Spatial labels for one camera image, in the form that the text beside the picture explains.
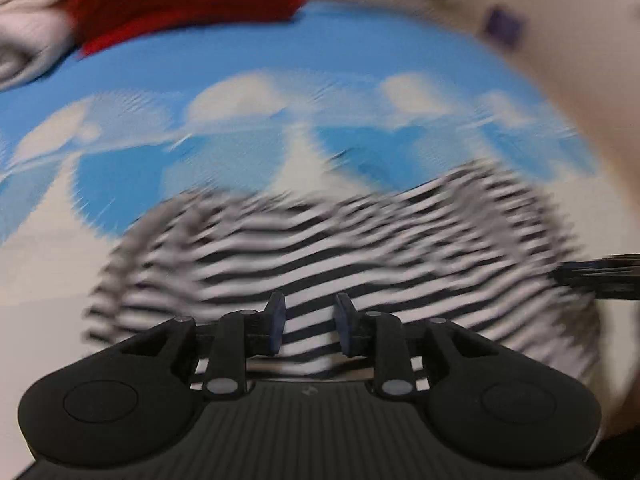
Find black white striped hooded garment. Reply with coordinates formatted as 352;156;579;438
85;162;600;380

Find blue white patterned bed sheet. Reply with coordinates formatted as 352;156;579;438
1;3;639;479

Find purple box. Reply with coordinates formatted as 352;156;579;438
482;4;528;50

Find cream folded quilt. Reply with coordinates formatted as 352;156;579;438
1;0;74;90

